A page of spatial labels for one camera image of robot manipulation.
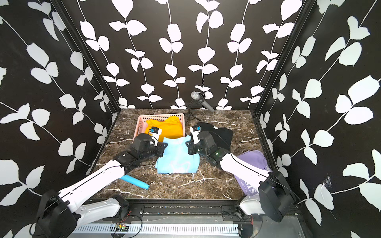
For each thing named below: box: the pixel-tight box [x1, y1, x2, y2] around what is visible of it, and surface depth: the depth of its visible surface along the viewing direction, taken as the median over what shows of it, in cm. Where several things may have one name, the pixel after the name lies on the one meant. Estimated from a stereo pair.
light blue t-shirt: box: [154, 135, 200, 174], surface depth 85 cm
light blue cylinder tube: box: [119, 174, 151, 190], surface depth 84 cm
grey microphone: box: [190, 91, 215, 113], surface depth 95 cm
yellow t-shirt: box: [144, 116, 183, 143], surface depth 110 cm
